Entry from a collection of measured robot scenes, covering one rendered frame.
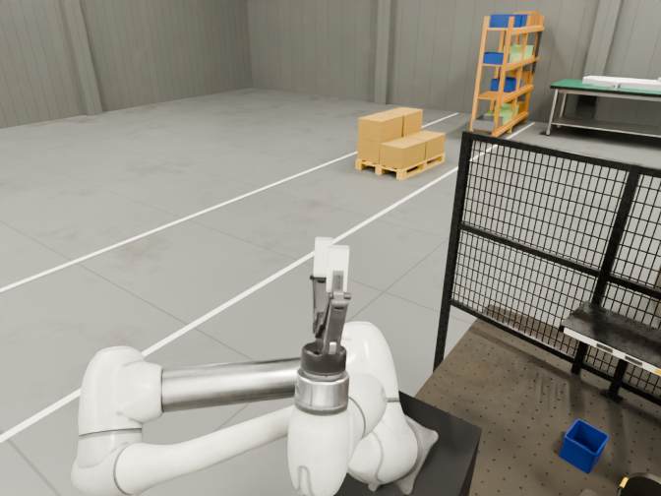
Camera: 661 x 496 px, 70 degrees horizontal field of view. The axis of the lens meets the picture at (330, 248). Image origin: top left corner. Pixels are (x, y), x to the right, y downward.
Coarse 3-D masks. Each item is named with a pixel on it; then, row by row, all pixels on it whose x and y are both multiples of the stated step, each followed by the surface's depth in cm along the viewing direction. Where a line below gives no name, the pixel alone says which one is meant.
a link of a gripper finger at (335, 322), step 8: (336, 304) 67; (344, 304) 68; (336, 312) 68; (344, 312) 68; (328, 320) 69; (336, 320) 69; (344, 320) 69; (328, 328) 69; (336, 328) 70; (328, 336) 70; (336, 336) 71; (328, 344) 71; (336, 344) 71; (328, 352) 71; (336, 352) 72
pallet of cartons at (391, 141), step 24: (360, 120) 633; (384, 120) 620; (408, 120) 662; (360, 144) 647; (384, 144) 622; (408, 144) 622; (432, 144) 653; (360, 168) 658; (384, 168) 631; (408, 168) 622
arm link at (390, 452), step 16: (384, 416) 114; (400, 416) 118; (384, 432) 110; (400, 432) 115; (368, 448) 108; (384, 448) 108; (400, 448) 112; (416, 448) 123; (352, 464) 109; (368, 464) 107; (384, 464) 108; (400, 464) 112; (368, 480) 111; (384, 480) 111
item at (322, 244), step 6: (318, 240) 83; (324, 240) 83; (330, 240) 83; (318, 246) 83; (324, 246) 83; (318, 252) 83; (324, 252) 83; (318, 258) 83; (324, 258) 83; (318, 264) 83; (324, 264) 83; (318, 270) 83; (324, 270) 83; (318, 276) 83; (324, 276) 84
